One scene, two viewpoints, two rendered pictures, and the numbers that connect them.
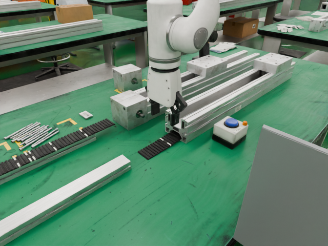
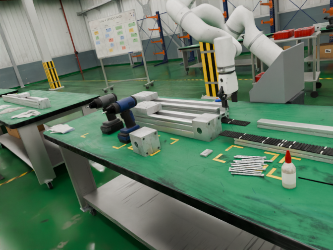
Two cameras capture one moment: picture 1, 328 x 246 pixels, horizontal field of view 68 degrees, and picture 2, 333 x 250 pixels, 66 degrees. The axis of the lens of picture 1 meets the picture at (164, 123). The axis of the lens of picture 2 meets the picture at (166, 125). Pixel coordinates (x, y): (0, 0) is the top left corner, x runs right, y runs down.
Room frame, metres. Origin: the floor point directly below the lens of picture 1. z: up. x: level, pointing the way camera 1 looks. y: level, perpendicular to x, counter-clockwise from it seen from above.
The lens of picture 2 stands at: (0.87, 1.25, 1.27)
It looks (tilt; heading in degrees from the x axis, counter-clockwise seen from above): 19 degrees down; 274
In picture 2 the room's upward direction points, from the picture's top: 11 degrees counter-clockwise
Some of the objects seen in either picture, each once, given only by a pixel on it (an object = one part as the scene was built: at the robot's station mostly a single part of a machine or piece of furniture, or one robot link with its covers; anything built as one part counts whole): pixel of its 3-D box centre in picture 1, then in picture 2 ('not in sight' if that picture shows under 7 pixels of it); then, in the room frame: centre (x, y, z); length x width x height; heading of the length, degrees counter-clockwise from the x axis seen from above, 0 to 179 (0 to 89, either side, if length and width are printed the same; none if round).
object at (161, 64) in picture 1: (164, 60); (225, 68); (0.63, 0.00, 1.06); 0.09 x 0.08 x 0.03; 43
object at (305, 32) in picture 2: not in sight; (282, 62); (-0.79, -2.88, 0.50); 1.03 x 0.55 x 1.01; 147
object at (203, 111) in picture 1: (241, 90); (170, 107); (0.94, -0.33, 0.82); 0.80 x 0.10 x 0.09; 134
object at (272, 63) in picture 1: (272, 65); (144, 98); (1.12, -0.51, 0.87); 0.16 x 0.11 x 0.07; 134
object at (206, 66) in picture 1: (207, 68); (146, 110); (1.08, -0.20, 0.87); 0.16 x 0.11 x 0.07; 134
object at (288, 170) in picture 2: not in sight; (288, 168); (0.60, 0.59, 0.84); 0.04 x 0.04 x 0.12
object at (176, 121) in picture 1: (177, 116); (235, 94); (0.59, -0.04, 0.91); 0.03 x 0.03 x 0.07; 43
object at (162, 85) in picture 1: (164, 82); (227, 81); (0.63, 0.00, 0.99); 0.10 x 0.07 x 0.11; 43
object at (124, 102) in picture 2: not in sight; (122, 121); (1.18, 0.01, 0.89); 0.20 x 0.08 x 0.22; 45
